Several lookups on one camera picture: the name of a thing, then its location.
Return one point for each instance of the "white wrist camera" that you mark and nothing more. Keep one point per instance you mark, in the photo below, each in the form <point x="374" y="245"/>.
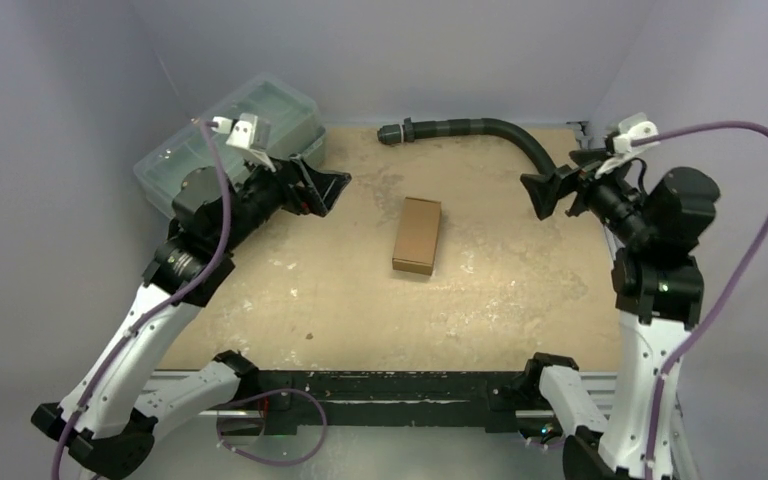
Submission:
<point x="249" y="134"/>
<point x="631" y="137"/>

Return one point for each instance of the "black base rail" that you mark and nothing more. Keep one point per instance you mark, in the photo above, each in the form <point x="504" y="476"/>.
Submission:
<point x="494" y="401"/>

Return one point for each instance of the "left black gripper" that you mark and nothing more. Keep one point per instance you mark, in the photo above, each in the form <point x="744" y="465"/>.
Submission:
<point x="320" y="187"/>

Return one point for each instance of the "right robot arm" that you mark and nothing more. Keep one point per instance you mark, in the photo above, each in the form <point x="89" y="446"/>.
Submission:
<point x="659" y="290"/>

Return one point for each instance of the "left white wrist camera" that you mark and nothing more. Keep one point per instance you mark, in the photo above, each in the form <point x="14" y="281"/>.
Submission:
<point x="249" y="134"/>

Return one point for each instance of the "clear plastic storage box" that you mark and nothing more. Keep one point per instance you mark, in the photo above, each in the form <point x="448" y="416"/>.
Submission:
<point x="264" y="117"/>

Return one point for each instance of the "brown cardboard box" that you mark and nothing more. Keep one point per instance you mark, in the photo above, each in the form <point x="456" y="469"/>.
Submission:
<point x="417" y="236"/>

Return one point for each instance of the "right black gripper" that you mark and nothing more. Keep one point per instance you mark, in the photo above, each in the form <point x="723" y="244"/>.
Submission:
<point x="573" y="187"/>

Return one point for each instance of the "aluminium frame profile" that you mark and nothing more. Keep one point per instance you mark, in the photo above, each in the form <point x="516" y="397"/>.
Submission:
<point x="550" y="404"/>

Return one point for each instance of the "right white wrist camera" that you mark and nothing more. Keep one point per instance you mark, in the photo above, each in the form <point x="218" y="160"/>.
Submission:
<point x="631" y="137"/>

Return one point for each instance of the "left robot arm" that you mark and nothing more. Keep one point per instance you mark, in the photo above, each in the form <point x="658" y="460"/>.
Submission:
<point x="108" y="423"/>

